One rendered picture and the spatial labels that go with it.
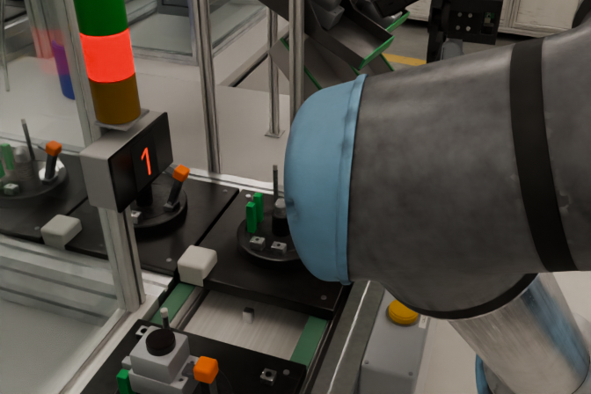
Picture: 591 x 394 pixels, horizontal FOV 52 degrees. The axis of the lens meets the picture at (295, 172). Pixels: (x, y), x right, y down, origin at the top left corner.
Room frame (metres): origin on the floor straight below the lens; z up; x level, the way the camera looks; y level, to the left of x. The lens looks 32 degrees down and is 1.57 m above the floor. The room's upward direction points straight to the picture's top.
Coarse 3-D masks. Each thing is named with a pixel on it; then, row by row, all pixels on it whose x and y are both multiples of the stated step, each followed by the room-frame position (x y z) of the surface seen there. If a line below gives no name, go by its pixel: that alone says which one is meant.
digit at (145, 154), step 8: (144, 136) 0.61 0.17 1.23; (152, 136) 0.63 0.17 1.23; (136, 144) 0.60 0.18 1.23; (144, 144) 0.61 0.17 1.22; (152, 144) 0.63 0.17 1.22; (136, 152) 0.60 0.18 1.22; (144, 152) 0.61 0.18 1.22; (152, 152) 0.63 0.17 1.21; (136, 160) 0.59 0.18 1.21; (144, 160) 0.61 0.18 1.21; (152, 160) 0.62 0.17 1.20; (136, 168) 0.59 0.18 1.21; (144, 168) 0.61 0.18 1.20; (152, 168) 0.62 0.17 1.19; (136, 176) 0.59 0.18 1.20; (144, 176) 0.60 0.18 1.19; (152, 176) 0.62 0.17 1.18; (136, 184) 0.59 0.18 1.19; (144, 184) 0.60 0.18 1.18
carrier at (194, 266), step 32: (256, 192) 0.90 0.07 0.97; (224, 224) 0.80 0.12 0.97; (256, 224) 0.76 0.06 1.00; (192, 256) 0.70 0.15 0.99; (224, 256) 0.72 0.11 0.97; (256, 256) 0.70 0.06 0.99; (288, 256) 0.70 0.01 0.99; (224, 288) 0.66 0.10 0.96; (256, 288) 0.65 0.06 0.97; (288, 288) 0.65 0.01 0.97; (320, 288) 0.65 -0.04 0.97
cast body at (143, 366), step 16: (144, 336) 0.45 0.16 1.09; (160, 336) 0.44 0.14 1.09; (176, 336) 0.45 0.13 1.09; (144, 352) 0.43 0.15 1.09; (160, 352) 0.42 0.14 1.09; (176, 352) 0.43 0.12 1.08; (128, 368) 0.45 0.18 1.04; (144, 368) 0.42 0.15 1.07; (160, 368) 0.41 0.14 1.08; (176, 368) 0.42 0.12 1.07; (144, 384) 0.42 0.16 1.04; (160, 384) 0.42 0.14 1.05; (176, 384) 0.41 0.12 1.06; (192, 384) 0.43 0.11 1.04
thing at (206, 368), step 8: (200, 360) 0.43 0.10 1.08; (208, 360) 0.43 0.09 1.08; (184, 368) 0.43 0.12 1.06; (192, 368) 0.43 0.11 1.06; (200, 368) 0.42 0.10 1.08; (208, 368) 0.42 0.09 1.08; (216, 368) 0.42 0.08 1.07; (192, 376) 0.42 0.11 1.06; (200, 376) 0.41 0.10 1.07; (208, 376) 0.41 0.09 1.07; (208, 384) 0.41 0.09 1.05; (208, 392) 0.41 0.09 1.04; (216, 392) 0.42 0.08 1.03
